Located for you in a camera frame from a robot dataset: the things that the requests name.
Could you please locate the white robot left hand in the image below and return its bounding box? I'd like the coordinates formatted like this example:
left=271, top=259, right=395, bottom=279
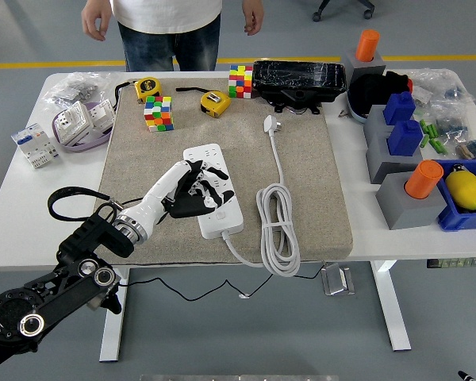
left=121, top=158, right=236, bottom=239

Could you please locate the person's left hand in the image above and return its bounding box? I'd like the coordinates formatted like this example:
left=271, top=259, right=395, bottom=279
left=241, top=0, right=265, bottom=37

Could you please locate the person's right hand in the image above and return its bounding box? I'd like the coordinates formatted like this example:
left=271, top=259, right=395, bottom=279
left=81, top=0, right=113, bottom=43

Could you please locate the black plug adapter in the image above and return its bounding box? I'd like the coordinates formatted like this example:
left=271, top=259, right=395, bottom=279
left=174, top=178, right=215, bottom=207

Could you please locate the white power strip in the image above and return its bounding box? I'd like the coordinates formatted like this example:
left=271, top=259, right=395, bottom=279
left=182, top=143, right=245, bottom=240

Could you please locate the black office chair base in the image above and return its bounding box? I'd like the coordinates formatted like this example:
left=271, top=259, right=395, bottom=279
left=311, top=0, right=376, bottom=22

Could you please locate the multicolour puzzle cube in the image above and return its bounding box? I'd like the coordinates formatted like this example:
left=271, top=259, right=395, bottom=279
left=144, top=94, right=176, bottom=133
left=228, top=64, right=255, bottom=99

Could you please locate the person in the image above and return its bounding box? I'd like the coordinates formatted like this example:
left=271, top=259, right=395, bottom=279
left=113, top=0, right=223, bottom=73

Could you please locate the black film-wrapped box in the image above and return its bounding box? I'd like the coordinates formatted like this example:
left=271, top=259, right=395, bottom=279
left=251, top=60, right=348, bottom=116

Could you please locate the clear bag of screws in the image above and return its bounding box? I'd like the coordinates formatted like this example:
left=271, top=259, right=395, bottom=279
left=43, top=71, right=122, bottom=112

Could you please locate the purple band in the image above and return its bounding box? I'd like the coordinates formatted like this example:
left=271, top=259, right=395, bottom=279
left=52, top=101, right=116, bottom=154

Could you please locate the yellow tape measure, 5m print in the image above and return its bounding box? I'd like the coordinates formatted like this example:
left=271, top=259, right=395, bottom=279
left=113, top=76, right=163, bottom=105

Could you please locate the white table leg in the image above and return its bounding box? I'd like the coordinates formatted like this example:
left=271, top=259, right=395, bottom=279
left=98, top=266, right=131, bottom=363
left=370, top=260, right=413, bottom=352

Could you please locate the table control panel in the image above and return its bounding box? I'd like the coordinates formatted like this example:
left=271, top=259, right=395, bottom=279
left=427, top=257, right=476, bottom=270

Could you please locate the orange cylinder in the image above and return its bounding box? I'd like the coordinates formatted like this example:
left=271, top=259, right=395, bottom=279
left=355, top=29, right=382, bottom=64
left=405, top=160, right=444, bottom=200

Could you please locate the white circuit breaker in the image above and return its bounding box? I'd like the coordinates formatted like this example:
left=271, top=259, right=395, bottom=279
left=10, top=121, right=61, bottom=170

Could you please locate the black cloth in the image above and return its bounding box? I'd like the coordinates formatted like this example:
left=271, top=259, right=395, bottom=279
left=347, top=70, right=414, bottom=116

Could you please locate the pale blue dish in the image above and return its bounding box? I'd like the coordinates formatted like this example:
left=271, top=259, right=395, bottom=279
left=347, top=90, right=370, bottom=125

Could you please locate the grey-brown mat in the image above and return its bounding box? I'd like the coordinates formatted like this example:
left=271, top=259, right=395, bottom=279
left=94, top=77, right=354, bottom=266

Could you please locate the blue plastic bin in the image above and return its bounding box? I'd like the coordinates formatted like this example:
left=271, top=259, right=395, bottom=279
left=431, top=159, right=476, bottom=233

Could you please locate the metal foot pedal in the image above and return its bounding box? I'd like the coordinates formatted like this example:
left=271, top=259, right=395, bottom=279
left=321, top=264, right=356, bottom=297

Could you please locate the blue block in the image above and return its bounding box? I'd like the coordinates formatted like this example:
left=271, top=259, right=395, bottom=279
left=386, top=119, right=424, bottom=158
left=382, top=91, right=417, bottom=126

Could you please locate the grey two-slot holder block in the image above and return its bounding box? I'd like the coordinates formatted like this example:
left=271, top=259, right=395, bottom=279
left=363, top=104, right=424, bottom=185

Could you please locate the yellow lemon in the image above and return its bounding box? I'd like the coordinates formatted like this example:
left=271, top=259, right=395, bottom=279
left=445, top=169, right=476, bottom=211

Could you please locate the large clear plastic bag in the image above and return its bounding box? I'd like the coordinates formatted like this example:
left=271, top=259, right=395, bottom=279
left=410, top=67, right=476, bottom=116

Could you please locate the clear bag of blue parts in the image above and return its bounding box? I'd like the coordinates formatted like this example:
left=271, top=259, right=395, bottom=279
left=436, top=113, right=471, bottom=140

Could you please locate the white power cord with plug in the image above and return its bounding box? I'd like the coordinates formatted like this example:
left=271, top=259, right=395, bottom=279
left=221, top=114, right=301, bottom=278

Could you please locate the thin black plug cord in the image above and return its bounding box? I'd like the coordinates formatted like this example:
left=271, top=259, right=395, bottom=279
left=118, top=261, right=337, bottom=303

